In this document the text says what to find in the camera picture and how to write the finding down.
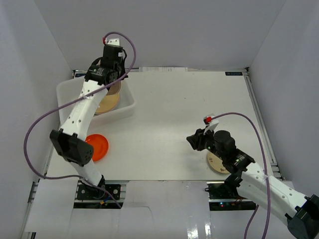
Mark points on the beige floral round plate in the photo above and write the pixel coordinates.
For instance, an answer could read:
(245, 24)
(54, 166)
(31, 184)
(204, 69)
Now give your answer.
(216, 163)

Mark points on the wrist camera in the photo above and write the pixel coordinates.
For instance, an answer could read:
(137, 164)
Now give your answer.
(210, 123)
(113, 41)

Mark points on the yellow round plate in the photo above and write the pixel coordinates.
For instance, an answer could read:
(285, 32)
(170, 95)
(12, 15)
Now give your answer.
(108, 103)

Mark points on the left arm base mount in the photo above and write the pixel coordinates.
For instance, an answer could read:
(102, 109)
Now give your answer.
(91, 198)

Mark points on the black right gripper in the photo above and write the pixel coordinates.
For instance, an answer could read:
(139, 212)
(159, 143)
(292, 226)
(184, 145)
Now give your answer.
(196, 142)

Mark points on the brown square plate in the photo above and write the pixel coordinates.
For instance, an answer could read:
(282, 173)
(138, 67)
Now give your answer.
(114, 89)

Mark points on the white plastic bin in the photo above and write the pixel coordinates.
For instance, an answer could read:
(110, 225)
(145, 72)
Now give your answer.
(70, 90)

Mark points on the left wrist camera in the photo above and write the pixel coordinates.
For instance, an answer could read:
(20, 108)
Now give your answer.
(113, 41)

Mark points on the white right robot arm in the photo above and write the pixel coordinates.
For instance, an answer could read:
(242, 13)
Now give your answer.
(300, 213)

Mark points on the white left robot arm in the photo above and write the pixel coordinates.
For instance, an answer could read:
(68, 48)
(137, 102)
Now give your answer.
(69, 141)

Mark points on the orange round plate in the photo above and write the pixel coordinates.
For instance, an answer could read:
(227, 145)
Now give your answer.
(100, 145)

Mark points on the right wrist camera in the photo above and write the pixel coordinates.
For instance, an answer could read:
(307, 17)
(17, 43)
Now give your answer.
(210, 123)

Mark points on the paper sheet at back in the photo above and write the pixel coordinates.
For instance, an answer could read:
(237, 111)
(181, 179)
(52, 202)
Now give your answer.
(163, 69)

